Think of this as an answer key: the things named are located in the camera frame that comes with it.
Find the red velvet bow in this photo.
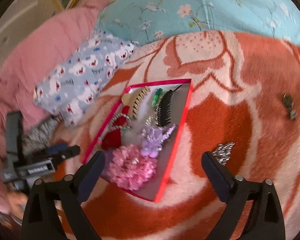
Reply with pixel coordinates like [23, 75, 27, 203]
[101, 106, 131, 150]

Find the pink quilted comforter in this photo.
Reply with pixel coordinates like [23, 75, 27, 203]
[0, 0, 109, 214]

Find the blue bear print pillow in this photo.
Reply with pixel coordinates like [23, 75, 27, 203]
[33, 28, 139, 126]

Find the red shallow gift box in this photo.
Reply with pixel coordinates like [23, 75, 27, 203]
[82, 79, 193, 203]

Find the person's left hand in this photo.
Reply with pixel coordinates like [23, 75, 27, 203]
[7, 192, 27, 220]

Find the clear bead bracelet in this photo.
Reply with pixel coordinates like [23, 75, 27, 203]
[107, 112, 133, 133]

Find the orange pink fleece blanket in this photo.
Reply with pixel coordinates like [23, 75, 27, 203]
[53, 31, 300, 239]

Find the teal floral bed sheet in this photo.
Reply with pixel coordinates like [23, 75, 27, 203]
[97, 0, 300, 46]

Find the beige hair claw clip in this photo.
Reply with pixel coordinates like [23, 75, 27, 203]
[121, 86, 151, 119]

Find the green braided hair tie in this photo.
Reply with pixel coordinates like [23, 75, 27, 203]
[152, 87, 165, 107]

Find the silver chain necklace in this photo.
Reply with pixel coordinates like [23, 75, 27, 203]
[212, 142, 236, 166]

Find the black hair comb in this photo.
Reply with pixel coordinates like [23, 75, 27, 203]
[156, 85, 182, 127]

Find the grey floral fabric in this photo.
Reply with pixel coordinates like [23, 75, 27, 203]
[22, 116, 62, 155]

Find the lilac sequin flower hairpiece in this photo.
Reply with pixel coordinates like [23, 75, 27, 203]
[140, 124, 177, 158]

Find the pink lace scrunchie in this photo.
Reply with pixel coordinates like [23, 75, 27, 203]
[106, 144, 158, 191]

